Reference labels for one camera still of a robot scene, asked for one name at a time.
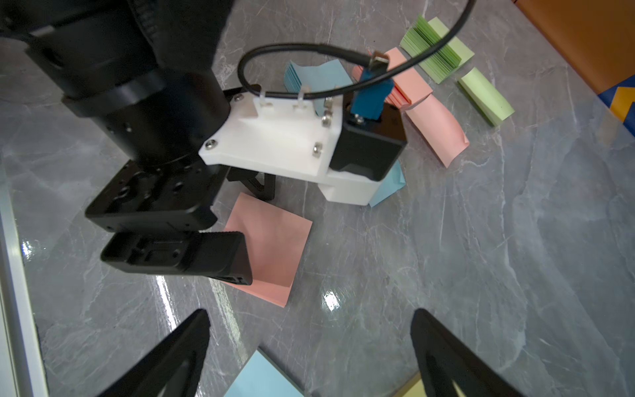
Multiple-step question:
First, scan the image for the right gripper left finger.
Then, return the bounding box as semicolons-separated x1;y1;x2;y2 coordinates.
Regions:
101;309;210;396

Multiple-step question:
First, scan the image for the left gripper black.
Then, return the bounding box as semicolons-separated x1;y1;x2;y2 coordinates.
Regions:
85;158;276;286

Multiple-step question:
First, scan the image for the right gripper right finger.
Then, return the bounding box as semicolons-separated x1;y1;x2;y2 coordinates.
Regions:
410;309;522;396

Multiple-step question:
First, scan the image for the torn blue memo page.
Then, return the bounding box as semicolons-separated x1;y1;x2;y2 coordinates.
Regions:
369;160;406;207

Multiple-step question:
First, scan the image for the torn pink memo page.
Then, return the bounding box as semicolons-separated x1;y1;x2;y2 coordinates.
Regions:
405;95;470;168

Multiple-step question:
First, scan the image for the torn green memo page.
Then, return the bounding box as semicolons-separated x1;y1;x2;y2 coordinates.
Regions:
458;68;515;127

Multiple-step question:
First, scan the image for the green memo pad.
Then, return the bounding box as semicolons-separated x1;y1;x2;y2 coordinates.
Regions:
399;14;476;85

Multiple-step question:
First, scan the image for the blue memo pad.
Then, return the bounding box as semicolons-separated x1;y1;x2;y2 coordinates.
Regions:
224;348;304;397
284;60;352;110

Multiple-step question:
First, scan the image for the pink fanned memo pad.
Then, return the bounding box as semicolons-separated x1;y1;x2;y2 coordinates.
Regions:
352;47;433;110

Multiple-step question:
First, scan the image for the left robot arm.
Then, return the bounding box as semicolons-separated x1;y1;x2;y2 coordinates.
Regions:
1;1;275;286

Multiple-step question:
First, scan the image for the yellow memo pad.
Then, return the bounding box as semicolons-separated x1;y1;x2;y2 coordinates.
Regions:
391;371;467;397

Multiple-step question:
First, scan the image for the aluminium front rail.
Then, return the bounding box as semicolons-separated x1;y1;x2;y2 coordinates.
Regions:
1;170;49;396

